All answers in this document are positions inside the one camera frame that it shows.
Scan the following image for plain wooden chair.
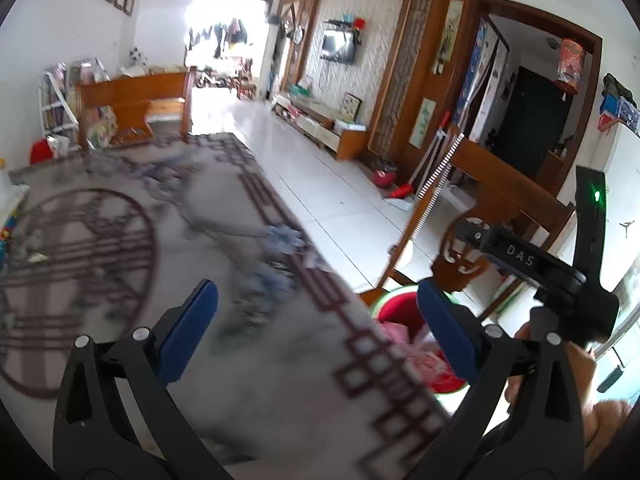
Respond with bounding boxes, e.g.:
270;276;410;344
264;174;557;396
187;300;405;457
75;66;198;150

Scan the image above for broom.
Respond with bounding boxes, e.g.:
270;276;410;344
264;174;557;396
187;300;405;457
407;112;451;202

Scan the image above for tall panel painting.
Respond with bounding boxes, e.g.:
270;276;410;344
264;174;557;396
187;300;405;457
432;0;465;75

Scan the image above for person's right hand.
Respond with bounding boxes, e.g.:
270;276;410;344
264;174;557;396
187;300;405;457
505;321;599;456

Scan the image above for blue door curtain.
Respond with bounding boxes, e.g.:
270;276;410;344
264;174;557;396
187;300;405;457
457;15;511;144

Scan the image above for red dustpan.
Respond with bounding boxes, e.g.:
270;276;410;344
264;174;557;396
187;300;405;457
385;182;416;206

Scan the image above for wooden television cabinet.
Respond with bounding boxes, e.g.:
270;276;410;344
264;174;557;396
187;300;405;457
272;91;371;161

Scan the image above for standing air conditioner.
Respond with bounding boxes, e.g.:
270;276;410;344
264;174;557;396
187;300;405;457
263;15;284;101

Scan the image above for red round object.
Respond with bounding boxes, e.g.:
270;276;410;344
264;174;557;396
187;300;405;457
30;140;55;166

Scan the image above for red floor bucket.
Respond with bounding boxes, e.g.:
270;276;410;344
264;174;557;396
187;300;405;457
372;157;400;190

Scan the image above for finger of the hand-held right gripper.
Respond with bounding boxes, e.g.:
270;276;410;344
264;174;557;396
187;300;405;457
452;219;506;261

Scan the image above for red bin with green rim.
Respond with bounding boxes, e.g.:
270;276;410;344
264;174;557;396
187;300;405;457
372;285;469;397

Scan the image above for red paper lantern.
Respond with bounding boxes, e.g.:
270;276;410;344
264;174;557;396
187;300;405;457
554;37;587;96

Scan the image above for hanging clothes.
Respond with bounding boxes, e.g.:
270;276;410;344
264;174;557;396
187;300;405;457
186;17;250;59

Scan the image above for white refrigerator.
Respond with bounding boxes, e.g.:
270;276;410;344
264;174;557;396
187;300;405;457
555;122;640;391

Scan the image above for wall shelf with ornaments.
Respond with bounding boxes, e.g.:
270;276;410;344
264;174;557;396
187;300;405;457
322;16;366;34

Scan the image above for large pink bag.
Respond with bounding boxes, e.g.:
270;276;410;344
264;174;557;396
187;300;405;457
381;321;417;349

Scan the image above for white bookshelf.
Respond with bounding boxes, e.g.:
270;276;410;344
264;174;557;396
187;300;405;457
39;60;112;154

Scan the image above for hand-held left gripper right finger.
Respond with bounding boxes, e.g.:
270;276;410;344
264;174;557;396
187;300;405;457
402;277;586;480

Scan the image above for carved wooden chair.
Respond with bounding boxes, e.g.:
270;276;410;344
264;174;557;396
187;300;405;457
360;125;576;321

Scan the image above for short panel painting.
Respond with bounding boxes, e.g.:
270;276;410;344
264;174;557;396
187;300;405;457
410;97;437;150

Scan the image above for stack of papers and books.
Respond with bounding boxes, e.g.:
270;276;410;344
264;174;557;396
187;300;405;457
0;210;24;262

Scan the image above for blue box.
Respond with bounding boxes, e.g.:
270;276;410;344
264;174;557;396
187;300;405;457
597;95;640;134

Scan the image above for wall television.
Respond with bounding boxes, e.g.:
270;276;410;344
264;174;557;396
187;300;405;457
321;30;359;65

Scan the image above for white desk lamp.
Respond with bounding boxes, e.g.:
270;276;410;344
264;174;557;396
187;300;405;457
0;169;30;202

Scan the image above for white printed bag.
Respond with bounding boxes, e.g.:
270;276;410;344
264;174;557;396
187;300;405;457
46;135;71;160

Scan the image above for person's right forearm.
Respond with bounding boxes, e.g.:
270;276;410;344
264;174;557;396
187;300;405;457
590;398;634;467

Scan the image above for small framed picture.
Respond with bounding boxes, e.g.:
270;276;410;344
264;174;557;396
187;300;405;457
342;92;364;124

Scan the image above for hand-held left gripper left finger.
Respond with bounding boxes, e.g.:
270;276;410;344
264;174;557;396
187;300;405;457
52;279;233;480

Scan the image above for dark entrance door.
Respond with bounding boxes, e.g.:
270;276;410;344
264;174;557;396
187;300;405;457
492;65;574;181

